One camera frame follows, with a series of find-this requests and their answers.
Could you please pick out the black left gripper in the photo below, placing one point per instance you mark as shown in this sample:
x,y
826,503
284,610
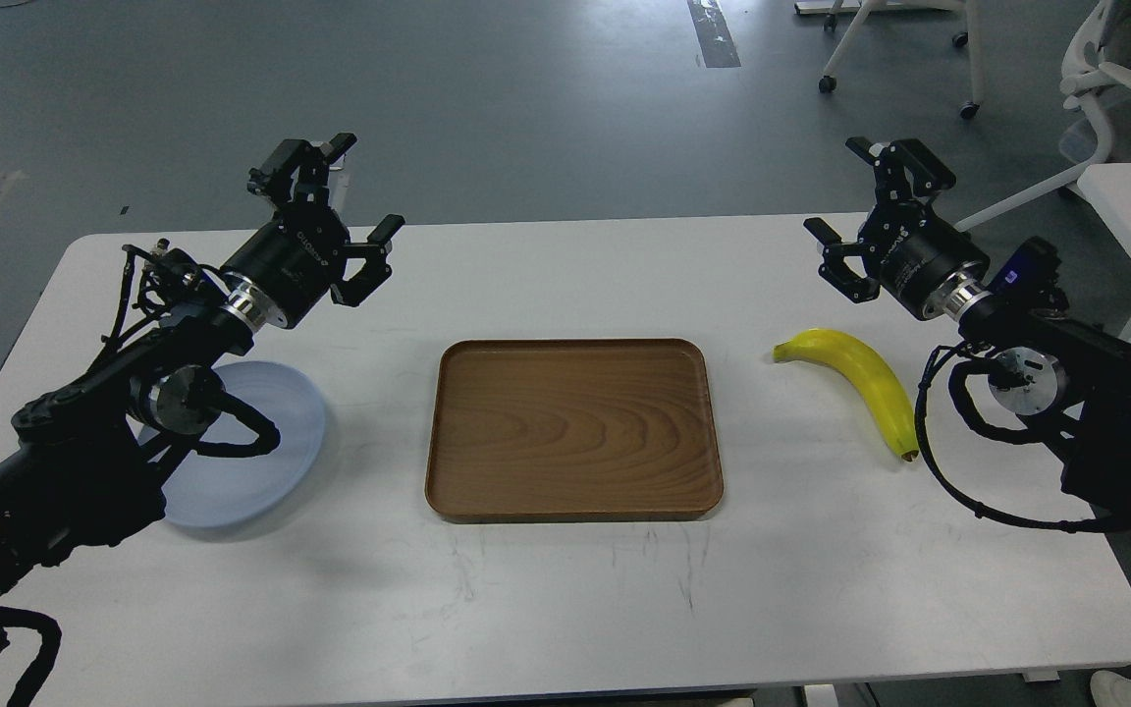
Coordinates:
x,y
291,267

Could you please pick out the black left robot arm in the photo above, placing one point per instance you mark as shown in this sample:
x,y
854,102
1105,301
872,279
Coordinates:
x,y
93,456

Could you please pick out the white office chair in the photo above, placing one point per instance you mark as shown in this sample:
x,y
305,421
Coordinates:
x,y
1096,81

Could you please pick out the yellow banana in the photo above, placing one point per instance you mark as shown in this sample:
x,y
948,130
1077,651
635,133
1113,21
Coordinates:
x,y
868,373

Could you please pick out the brown wooden tray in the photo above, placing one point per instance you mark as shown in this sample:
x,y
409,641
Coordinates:
x,y
569,430

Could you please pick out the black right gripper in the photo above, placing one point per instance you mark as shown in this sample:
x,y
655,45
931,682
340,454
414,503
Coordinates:
x,y
914,251

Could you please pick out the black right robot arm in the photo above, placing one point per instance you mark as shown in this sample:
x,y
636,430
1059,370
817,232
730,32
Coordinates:
x,y
1024,372

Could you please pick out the white rolling chair base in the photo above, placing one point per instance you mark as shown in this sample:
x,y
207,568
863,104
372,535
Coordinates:
x,y
903,41

